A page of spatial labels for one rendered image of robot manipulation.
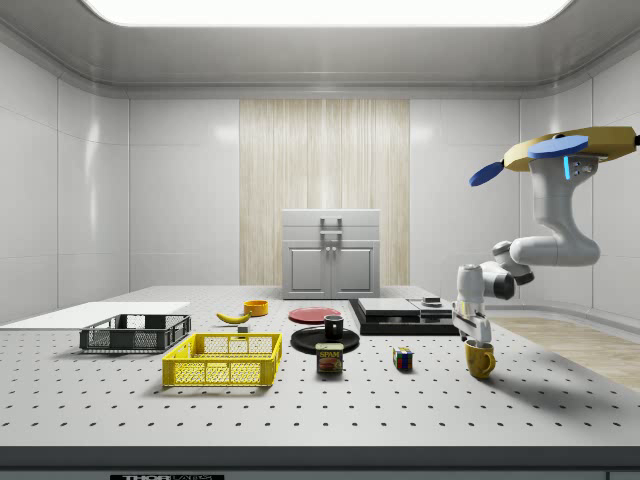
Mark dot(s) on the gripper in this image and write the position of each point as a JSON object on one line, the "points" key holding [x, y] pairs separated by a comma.
{"points": [[475, 326]]}

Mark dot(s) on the yellow mug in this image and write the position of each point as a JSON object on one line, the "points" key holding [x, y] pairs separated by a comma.
{"points": [[479, 362]]}

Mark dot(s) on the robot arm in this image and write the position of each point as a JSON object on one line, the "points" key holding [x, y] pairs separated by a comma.
{"points": [[552, 210]]}

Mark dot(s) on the puzzle cube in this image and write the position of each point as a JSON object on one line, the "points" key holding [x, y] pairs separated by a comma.
{"points": [[403, 359]]}

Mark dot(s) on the black stove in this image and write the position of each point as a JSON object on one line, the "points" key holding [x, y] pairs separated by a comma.
{"points": [[390, 315]]}

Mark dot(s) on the black mug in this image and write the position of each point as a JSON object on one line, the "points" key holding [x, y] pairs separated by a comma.
{"points": [[333, 328]]}

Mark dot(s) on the flat-sided can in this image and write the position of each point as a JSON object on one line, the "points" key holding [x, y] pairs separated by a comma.
{"points": [[329, 359]]}

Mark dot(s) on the white cabinet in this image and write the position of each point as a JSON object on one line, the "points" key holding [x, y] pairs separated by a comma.
{"points": [[330, 265]]}

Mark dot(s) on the red plate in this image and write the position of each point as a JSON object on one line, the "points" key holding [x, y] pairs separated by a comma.
{"points": [[309, 315]]}

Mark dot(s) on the black plate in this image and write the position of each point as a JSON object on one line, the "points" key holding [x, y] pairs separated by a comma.
{"points": [[307, 341]]}

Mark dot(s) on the yellow bowl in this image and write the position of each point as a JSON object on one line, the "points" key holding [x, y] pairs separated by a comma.
{"points": [[256, 309]]}

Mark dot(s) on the banana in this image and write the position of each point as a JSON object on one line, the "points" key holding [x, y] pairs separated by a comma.
{"points": [[234, 318]]}

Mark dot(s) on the yellow basket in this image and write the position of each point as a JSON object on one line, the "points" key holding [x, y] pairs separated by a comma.
{"points": [[220, 372]]}

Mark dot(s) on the dark grey basket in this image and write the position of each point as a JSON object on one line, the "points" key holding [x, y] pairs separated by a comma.
{"points": [[100, 339]]}

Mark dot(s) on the white board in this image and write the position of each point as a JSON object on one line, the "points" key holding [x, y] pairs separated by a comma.
{"points": [[75, 314]]}

